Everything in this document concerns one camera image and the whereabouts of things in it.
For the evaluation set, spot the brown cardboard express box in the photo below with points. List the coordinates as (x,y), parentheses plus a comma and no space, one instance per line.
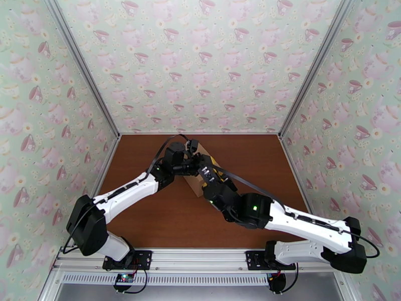
(194,185)

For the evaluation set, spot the small controller circuit board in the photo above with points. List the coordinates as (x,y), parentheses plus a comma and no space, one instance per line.
(277,283)
(123,278)

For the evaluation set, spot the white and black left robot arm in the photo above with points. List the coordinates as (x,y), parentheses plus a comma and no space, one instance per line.
(125,193)

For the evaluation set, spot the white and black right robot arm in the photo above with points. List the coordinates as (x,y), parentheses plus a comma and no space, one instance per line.
(307,225)

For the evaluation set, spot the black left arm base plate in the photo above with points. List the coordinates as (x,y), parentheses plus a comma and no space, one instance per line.
(145,259)

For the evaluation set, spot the aluminium side rail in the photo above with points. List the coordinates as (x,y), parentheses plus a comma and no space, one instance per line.
(106,159)
(289,159)

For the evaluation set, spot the aluminium frame rail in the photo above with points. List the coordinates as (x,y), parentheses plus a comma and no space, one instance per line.
(194,257)

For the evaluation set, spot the thin aluminium wall strip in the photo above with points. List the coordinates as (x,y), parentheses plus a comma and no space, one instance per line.
(266,133)

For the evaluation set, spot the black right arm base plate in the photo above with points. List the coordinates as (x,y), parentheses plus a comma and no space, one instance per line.
(253,259)

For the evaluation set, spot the aluminium corner post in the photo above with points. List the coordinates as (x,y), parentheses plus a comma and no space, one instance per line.
(315,66)
(83,66)

